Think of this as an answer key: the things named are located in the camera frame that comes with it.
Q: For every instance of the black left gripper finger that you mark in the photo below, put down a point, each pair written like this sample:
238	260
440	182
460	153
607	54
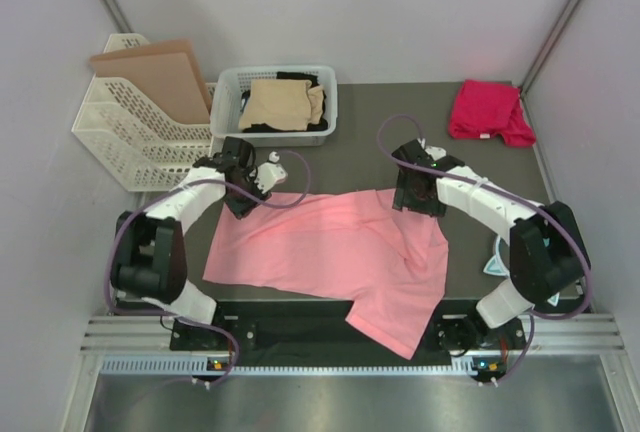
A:
238	209
261	199

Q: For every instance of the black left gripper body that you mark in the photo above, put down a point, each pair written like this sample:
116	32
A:
248	183

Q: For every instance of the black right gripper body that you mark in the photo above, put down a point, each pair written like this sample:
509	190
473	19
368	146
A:
418	203

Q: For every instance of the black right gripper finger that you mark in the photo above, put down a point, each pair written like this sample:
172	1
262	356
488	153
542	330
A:
400	199
434	209

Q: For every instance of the pink t shirt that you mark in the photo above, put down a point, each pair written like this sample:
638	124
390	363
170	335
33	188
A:
391	265

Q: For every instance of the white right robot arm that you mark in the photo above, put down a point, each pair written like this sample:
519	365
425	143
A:
547	253

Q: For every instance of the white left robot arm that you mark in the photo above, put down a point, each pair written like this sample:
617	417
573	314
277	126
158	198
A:
148	257

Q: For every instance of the black garment in basket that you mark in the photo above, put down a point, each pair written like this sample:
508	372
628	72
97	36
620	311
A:
295	77

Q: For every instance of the beige folded garment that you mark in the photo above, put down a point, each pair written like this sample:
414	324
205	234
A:
275	107

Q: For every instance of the white plastic basket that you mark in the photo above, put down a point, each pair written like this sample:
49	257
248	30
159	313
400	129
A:
227	105

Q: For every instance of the teal cat ear headphones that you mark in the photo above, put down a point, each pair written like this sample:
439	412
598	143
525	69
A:
495	266

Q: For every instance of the red t shirt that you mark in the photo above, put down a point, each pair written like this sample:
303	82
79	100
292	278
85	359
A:
484	110

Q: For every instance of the brown cardboard folder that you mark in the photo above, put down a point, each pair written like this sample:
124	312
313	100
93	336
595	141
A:
167	72

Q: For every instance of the white perforated file organizer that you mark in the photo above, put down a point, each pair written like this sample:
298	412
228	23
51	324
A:
143	149

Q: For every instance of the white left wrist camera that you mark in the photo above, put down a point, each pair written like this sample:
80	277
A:
270	174

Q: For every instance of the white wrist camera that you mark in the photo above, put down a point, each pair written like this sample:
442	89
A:
270	174
435	153

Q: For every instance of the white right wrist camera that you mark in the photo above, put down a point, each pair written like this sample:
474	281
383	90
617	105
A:
435	153

